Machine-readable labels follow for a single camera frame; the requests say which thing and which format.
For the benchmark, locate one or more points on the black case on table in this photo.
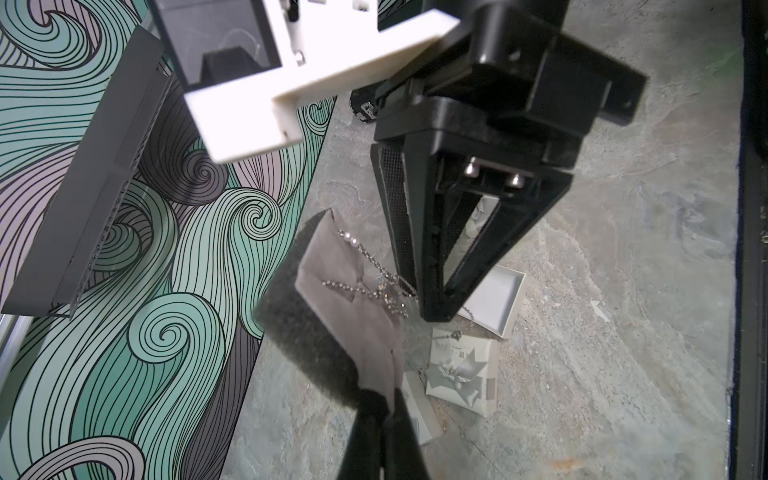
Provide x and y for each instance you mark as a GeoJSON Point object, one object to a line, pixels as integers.
{"type": "Point", "coordinates": [363, 103]}

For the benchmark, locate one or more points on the white jewelry box base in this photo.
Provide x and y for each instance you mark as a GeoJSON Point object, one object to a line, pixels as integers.
{"type": "Point", "coordinates": [496, 301]}

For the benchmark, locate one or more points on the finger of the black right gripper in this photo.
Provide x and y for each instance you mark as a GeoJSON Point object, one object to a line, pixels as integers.
{"type": "Point", "coordinates": [389, 172]}
{"type": "Point", "coordinates": [446, 176]}

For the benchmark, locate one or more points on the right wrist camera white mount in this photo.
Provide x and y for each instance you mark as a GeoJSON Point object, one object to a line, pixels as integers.
{"type": "Point", "coordinates": [246, 67]}

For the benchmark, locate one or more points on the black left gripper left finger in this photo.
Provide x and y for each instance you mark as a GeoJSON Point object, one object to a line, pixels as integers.
{"type": "Point", "coordinates": [362, 459]}

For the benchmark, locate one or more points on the aluminium wall rail back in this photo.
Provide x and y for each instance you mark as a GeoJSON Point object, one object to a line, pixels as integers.
{"type": "Point", "coordinates": [14, 329]}

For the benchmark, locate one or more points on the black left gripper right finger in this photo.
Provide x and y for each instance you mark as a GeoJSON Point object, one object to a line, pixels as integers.
{"type": "Point", "coordinates": [402, 456]}

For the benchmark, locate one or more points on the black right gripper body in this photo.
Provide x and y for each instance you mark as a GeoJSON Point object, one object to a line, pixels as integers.
{"type": "Point", "coordinates": [512, 61]}

